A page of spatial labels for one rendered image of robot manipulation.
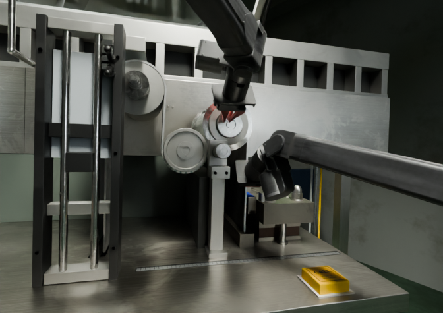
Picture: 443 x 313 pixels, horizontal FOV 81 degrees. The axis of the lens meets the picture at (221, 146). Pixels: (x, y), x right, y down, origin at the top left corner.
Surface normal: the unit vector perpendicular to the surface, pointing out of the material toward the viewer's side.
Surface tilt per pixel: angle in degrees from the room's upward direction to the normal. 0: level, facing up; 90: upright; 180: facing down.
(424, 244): 90
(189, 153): 90
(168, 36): 90
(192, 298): 0
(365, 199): 90
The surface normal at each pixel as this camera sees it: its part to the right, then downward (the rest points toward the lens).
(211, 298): 0.03, -1.00
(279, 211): 0.24, 0.03
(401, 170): -0.77, -0.15
